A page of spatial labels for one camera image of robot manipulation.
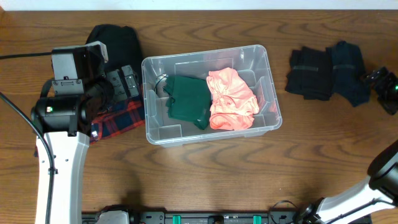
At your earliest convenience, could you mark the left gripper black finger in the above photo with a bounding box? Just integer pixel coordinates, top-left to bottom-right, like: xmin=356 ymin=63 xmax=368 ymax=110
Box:
xmin=121 ymin=65 xmax=139 ymax=98
xmin=106 ymin=69 xmax=127 ymax=103

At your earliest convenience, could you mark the dark navy garment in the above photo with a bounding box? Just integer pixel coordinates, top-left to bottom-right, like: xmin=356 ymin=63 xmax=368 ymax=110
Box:
xmin=326 ymin=40 xmax=371 ymax=107

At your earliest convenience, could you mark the dark green cloth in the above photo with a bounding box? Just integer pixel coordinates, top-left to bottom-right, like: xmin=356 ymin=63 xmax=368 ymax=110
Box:
xmin=162 ymin=75 xmax=211 ymax=130

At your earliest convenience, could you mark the black ribbed garment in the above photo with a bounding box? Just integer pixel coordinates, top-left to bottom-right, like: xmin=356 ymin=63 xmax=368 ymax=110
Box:
xmin=285 ymin=47 xmax=333 ymax=101

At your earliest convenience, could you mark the orange garment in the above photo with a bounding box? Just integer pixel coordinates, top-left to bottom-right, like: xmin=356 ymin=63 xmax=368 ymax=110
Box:
xmin=206 ymin=67 xmax=259 ymax=131

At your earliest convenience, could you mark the clear plastic storage bin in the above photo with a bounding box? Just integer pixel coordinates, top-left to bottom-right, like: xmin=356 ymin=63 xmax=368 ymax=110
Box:
xmin=141 ymin=45 xmax=282 ymax=147

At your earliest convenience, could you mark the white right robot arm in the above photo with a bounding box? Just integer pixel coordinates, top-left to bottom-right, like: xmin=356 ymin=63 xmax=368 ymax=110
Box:
xmin=294 ymin=67 xmax=397 ymax=223

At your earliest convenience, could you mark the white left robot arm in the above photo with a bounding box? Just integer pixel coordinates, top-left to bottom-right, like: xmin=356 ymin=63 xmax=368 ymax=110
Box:
xmin=35 ymin=65 xmax=144 ymax=223

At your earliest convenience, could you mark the red plaid folded shirt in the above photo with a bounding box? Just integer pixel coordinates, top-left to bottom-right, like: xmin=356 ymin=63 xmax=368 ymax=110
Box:
xmin=90 ymin=95 xmax=145 ymax=144

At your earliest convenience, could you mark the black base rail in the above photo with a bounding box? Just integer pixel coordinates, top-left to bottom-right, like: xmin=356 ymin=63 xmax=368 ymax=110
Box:
xmin=81 ymin=205 xmax=308 ymax=224

